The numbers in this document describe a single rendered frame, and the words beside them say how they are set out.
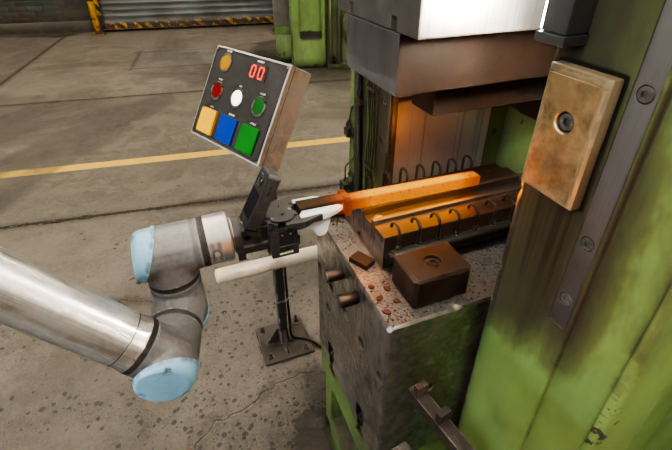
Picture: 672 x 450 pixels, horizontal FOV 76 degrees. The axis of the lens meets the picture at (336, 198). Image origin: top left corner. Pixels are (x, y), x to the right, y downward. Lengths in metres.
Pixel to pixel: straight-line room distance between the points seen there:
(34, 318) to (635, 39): 0.79
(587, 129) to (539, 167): 0.09
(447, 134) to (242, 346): 1.27
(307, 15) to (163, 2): 3.67
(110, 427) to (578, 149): 1.72
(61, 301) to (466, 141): 0.95
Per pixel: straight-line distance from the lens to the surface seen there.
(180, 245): 0.77
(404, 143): 1.08
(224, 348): 1.98
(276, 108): 1.16
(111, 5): 8.87
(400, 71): 0.69
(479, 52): 0.77
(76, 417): 1.98
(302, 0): 5.67
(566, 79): 0.61
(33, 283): 0.70
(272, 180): 0.74
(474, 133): 1.20
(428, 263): 0.81
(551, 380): 0.82
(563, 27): 0.59
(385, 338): 0.80
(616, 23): 0.59
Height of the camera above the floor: 1.49
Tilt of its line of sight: 32 degrees down
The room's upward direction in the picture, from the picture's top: straight up
